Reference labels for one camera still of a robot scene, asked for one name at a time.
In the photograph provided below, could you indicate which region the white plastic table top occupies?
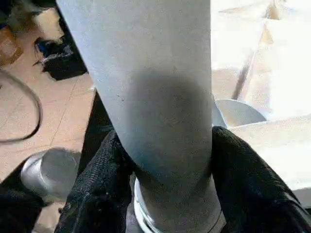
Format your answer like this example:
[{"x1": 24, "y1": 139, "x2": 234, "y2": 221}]
[{"x1": 210, "y1": 0, "x2": 311, "y2": 208}]

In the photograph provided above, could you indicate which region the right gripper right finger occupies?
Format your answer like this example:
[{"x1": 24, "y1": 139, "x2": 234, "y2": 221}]
[{"x1": 211, "y1": 125, "x2": 311, "y2": 233}]

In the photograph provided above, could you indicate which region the white plastic table leg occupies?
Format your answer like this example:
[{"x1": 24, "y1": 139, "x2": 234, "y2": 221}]
[{"x1": 56, "y1": 0, "x2": 228, "y2": 233}]

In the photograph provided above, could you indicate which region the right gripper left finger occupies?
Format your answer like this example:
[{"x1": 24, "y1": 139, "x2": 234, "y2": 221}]
[{"x1": 53, "y1": 129, "x2": 136, "y2": 233}]

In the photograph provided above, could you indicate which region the black crumpled floor item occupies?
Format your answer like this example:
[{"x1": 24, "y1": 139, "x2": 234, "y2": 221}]
[{"x1": 33, "y1": 35, "x2": 89, "y2": 81}]

